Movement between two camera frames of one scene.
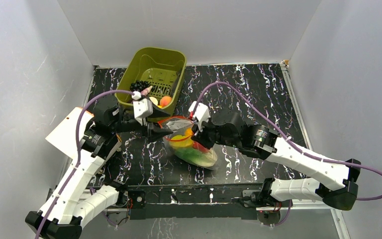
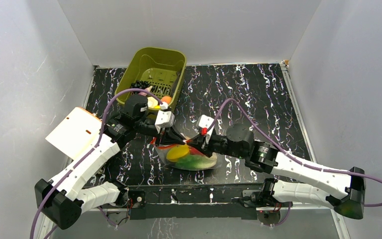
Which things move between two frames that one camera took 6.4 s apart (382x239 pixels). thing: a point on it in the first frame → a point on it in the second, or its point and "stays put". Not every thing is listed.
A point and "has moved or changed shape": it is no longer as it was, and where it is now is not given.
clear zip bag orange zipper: [179, 143] has moved or changed shape
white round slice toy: [154, 100] stays put
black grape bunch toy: [139, 85] stays put
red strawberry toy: [198, 146] has moved or changed shape
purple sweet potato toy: [146, 90] stays put
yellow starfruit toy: [186, 143] has moved or changed shape
